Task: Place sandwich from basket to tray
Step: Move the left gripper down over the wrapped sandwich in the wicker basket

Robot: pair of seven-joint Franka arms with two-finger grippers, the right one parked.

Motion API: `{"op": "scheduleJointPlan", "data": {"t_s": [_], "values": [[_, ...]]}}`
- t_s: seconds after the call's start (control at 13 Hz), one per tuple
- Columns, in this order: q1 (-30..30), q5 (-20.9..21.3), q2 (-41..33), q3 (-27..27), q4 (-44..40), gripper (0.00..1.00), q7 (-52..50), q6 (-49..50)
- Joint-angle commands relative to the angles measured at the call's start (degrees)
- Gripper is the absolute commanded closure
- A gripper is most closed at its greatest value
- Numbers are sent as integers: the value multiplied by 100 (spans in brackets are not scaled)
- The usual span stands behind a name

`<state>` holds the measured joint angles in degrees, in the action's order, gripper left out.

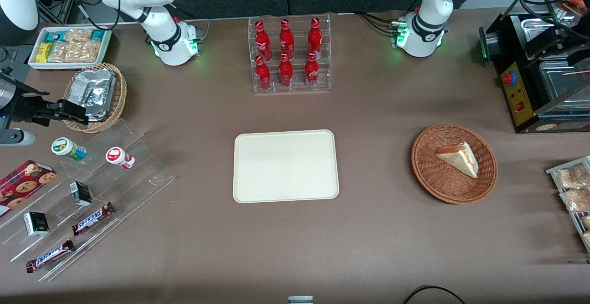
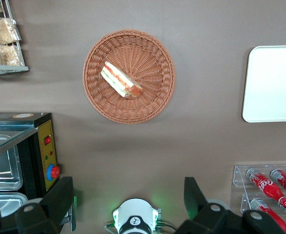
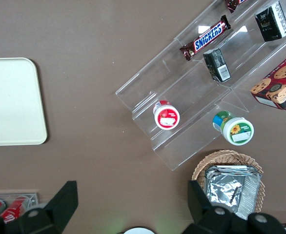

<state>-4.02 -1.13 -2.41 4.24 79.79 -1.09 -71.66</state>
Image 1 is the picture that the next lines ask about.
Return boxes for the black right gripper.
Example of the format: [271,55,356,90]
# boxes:
[8,82,89,126]

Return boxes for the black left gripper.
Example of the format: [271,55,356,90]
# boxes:
[527,28,590,68]

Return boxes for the triangular sandwich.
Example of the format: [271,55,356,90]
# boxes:
[436,141,480,179]

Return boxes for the light wicker basket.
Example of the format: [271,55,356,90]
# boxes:
[63,63,128,134]

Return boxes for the white snack tray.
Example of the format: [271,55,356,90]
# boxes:
[28,26,112,71]

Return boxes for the brown wicker basket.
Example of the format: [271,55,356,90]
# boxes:
[411,123,498,205]

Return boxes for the cream plastic tray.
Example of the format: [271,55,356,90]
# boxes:
[233,129,340,204]

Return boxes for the steel food pan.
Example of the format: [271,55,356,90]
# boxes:
[521,16,564,58]
[538,60,590,111]

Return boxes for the silver foil packet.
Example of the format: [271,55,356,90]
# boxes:
[69,68,117,121]

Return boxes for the green lid drink cup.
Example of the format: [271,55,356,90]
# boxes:
[51,137,87,162]

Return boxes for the red skewered sausage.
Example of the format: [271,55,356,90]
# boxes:
[559,0,588,14]

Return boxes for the clear cracker bag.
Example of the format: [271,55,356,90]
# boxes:
[48,29,100,63]

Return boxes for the yellow snack packet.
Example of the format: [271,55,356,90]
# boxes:
[36,42,53,64]

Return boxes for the black hot food display case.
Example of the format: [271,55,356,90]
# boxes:
[478,0,590,134]

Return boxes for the red lid drink cup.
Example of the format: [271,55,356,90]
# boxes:
[106,146,136,170]

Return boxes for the small black carton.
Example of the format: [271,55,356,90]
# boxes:
[69,181,93,207]
[23,211,50,237]

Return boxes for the red plaid cookie box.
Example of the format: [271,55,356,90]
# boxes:
[0,160,57,218]

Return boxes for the clear acrylic stepped stand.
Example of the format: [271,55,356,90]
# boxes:
[0,119,176,282]

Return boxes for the brown Snickers bar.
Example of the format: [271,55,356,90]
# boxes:
[71,202,116,236]
[25,239,75,273]

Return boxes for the clear bag of pastries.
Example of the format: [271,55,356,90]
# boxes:
[559,187,590,213]
[555,163,590,190]

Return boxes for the red cola bottle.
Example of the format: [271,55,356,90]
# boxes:
[307,18,323,59]
[278,53,294,88]
[254,21,273,61]
[278,19,295,60]
[255,55,272,91]
[304,52,320,88]

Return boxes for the clear acrylic bottle rack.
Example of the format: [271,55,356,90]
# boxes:
[248,13,332,94]

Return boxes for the grey wire snack tray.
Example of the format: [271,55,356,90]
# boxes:
[546,156,590,254]

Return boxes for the black arm base cables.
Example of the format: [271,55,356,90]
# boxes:
[354,11,400,35]

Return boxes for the black table cable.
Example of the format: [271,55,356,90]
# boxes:
[402,285,466,304]

